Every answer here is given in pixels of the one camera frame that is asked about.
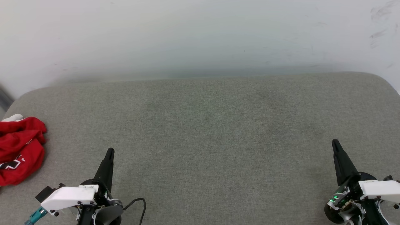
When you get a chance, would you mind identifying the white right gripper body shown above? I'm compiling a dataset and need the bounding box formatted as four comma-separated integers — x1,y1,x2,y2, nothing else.
327,172,400,207

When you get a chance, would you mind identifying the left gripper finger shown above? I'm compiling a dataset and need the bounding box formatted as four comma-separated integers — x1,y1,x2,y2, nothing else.
94,148,115,192

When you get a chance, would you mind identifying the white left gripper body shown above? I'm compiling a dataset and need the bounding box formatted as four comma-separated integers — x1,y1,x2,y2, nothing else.
41,179,113,217

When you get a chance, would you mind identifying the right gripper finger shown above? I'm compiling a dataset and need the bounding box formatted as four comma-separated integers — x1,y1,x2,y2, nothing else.
332,139,360,187

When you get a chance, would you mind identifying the red Bulls 23 jersey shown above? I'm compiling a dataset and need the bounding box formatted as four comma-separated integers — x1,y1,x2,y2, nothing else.
0,114,48,187

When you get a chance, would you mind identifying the teal left camera connector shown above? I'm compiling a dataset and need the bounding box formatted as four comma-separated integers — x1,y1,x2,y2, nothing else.
24,207,48,225

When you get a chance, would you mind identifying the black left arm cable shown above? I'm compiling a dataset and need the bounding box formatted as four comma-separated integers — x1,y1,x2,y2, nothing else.
123,198,147,225

